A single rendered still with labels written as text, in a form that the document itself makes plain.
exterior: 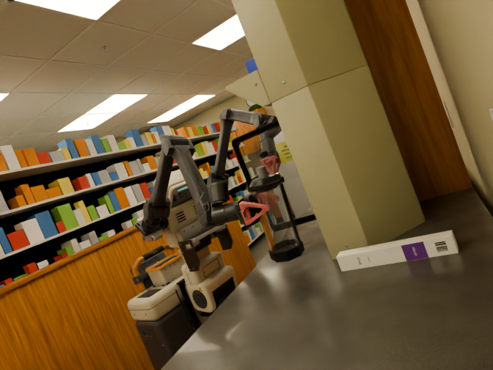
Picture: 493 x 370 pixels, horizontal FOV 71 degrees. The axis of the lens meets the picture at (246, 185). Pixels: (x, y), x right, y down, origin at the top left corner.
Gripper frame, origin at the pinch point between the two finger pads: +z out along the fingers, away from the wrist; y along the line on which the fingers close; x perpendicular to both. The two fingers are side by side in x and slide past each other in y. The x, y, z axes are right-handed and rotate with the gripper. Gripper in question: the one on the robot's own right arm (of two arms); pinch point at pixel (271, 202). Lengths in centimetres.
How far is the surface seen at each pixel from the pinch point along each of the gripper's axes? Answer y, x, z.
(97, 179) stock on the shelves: 147, -28, -241
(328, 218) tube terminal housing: 2.3, 8.4, 13.7
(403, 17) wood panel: 42, -39, 44
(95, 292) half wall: 61, 49, -183
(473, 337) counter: -38, 16, 41
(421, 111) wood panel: 40, -9, 42
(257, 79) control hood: 4.0, -33.8, 5.8
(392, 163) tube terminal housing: 14.3, 0.0, 32.1
